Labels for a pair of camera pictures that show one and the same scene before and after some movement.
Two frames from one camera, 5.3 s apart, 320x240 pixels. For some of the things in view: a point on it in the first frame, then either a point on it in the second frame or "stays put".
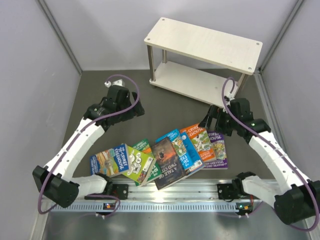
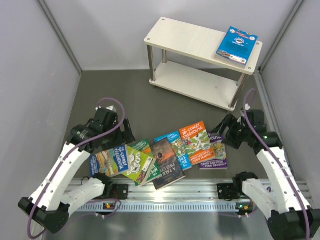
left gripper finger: [126, 116] → [107, 145]
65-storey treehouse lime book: [139, 164] stays put
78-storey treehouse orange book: [201, 139] stays put
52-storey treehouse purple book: [218, 140] stays put
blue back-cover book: [191, 154] → [237, 45]
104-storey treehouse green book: [154, 174] stays put
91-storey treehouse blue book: [111, 162] stays put
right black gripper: [214, 112] → [226, 121]
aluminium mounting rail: [131, 195] stays put
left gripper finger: [139, 109] → [128, 134]
